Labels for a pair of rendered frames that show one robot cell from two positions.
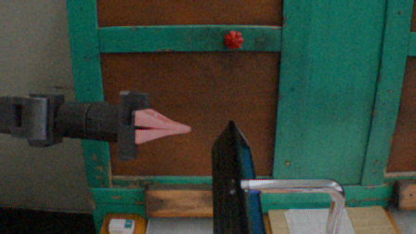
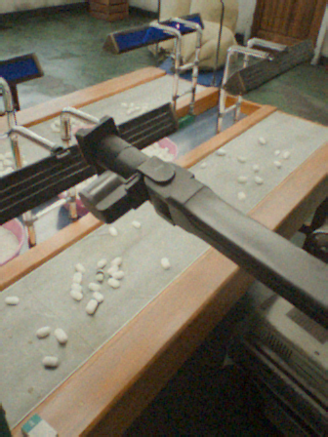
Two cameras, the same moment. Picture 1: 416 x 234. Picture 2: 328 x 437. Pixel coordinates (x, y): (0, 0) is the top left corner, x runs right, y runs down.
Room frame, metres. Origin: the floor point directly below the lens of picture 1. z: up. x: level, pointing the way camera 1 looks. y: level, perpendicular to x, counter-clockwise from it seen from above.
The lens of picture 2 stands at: (1.04, 0.58, 1.55)
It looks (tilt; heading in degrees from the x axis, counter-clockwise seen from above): 38 degrees down; 215
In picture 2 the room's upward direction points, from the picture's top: 5 degrees clockwise
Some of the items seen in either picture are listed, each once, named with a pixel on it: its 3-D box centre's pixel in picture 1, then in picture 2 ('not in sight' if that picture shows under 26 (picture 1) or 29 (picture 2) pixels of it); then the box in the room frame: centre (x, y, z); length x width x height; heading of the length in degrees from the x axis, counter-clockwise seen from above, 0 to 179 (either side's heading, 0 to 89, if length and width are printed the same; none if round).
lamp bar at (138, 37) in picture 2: not in sight; (158, 30); (-0.49, -0.61, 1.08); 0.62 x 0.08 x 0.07; 0
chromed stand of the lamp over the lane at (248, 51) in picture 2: not in sight; (248, 101); (-0.49, -0.13, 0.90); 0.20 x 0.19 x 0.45; 0
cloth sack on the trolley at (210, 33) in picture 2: not in sight; (200, 45); (-2.56, -1.69, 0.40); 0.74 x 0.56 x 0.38; 179
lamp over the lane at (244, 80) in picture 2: not in sight; (275, 62); (-0.49, -0.05, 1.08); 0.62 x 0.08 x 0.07; 0
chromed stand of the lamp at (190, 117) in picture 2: not in sight; (171, 75); (-0.49, -0.53, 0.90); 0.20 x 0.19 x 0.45; 0
